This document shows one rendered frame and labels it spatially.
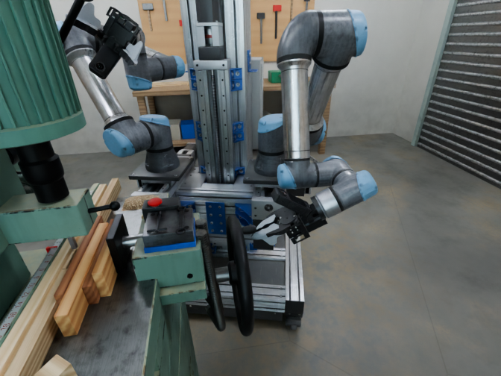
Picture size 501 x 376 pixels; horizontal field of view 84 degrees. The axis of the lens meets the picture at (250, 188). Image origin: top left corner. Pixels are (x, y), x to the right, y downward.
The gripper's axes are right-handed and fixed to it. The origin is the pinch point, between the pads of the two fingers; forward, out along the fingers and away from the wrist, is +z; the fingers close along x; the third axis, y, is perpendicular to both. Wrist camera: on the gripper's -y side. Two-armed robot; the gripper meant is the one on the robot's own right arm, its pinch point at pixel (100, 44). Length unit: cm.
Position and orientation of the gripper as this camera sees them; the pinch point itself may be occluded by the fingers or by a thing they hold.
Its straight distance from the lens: 75.8
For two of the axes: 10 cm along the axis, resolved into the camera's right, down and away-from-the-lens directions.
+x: 7.6, 4.9, 4.3
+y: 6.2, -7.4, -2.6
